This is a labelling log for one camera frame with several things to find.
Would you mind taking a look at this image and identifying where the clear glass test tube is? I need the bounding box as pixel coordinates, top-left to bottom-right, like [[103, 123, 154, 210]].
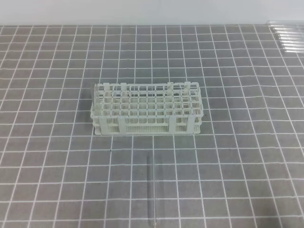
[[152, 135, 157, 228]]

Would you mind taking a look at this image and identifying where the grey grid tablecloth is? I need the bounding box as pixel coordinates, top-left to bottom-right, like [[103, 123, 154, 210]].
[[0, 25, 304, 228]]

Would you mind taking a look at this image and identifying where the white plastic test tube rack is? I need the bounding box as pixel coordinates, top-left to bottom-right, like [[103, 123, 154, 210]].
[[90, 82, 204, 135]]

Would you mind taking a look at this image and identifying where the clear tubes tray at corner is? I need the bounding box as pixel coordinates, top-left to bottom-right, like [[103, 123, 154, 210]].
[[268, 20, 304, 53]]

